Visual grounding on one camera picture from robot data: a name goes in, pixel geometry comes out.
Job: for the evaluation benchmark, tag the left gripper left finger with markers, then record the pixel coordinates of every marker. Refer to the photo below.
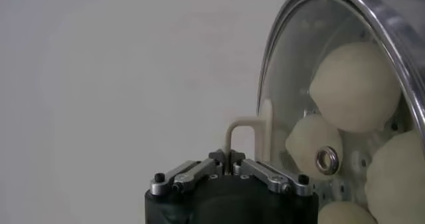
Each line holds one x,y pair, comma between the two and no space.
192,173

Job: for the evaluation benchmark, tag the white steamed baozi bun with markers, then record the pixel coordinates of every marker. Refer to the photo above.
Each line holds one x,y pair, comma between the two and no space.
305,142
395,179
355,85
345,214

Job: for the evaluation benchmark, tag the stainless steel steamer basket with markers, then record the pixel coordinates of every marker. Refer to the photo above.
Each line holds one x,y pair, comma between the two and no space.
391,16

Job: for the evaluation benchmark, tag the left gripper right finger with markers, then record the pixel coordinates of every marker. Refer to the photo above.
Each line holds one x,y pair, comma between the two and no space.
265,173

